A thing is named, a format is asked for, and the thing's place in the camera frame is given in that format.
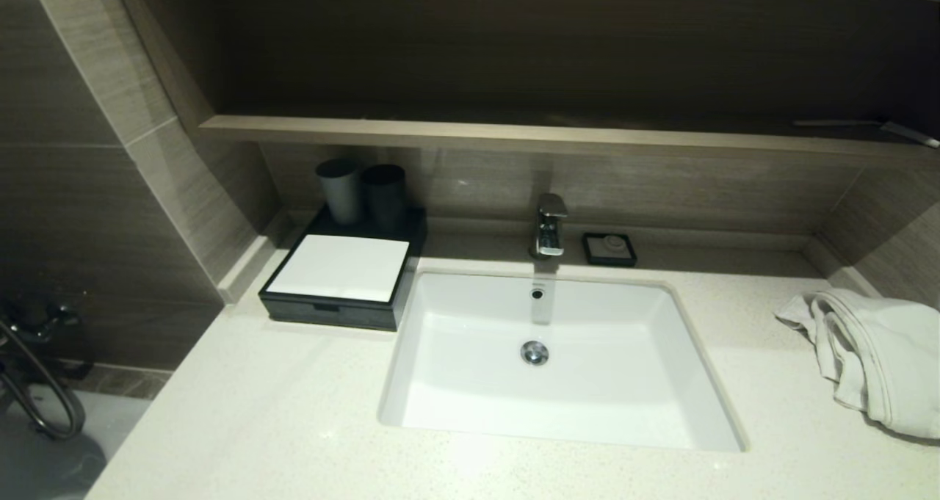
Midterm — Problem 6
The white folded towel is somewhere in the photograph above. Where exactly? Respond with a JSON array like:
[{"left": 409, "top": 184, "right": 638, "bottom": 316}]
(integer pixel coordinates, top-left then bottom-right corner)
[{"left": 775, "top": 287, "right": 940, "bottom": 441}]

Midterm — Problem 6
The chrome faucet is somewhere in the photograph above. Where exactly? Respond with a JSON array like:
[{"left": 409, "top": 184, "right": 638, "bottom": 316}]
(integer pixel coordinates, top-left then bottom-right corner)
[{"left": 530, "top": 193, "right": 569, "bottom": 258}]

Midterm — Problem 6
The black square soap dish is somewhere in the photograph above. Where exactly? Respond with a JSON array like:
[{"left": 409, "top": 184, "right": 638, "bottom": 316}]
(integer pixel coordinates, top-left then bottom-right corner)
[{"left": 582, "top": 231, "right": 638, "bottom": 268}]

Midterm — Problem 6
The black tumbler cup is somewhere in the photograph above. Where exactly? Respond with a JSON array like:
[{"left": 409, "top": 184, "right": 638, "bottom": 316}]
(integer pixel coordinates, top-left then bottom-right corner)
[{"left": 360, "top": 164, "right": 408, "bottom": 229}]

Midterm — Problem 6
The grey tumbler cup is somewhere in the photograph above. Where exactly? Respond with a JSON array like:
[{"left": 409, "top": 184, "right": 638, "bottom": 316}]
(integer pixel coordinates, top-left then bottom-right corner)
[{"left": 315, "top": 157, "right": 363, "bottom": 225}]

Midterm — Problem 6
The black amenity drawer box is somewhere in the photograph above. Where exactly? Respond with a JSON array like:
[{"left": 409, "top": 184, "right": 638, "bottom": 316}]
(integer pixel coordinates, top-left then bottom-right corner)
[{"left": 257, "top": 205, "right": 428, "bottom": 332}]

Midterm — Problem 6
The chrome wall fixture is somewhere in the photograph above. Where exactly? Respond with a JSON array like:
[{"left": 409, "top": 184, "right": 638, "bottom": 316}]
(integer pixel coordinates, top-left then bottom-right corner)
[{"left": 0, "top": 298, "right": 87, "bottom": 442}]

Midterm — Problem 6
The white ceramic sink basin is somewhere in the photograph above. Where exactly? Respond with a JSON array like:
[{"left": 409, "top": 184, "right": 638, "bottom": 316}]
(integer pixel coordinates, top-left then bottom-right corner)
[{"left": 377, "top": 267, "right": 750, "bottom": 454}]

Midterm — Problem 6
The wooden wall shelf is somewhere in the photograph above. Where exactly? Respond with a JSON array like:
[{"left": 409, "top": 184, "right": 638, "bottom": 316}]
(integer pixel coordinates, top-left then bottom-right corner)
[{"left": 197, "top": 115, "right": 940, "bottom": 164}]

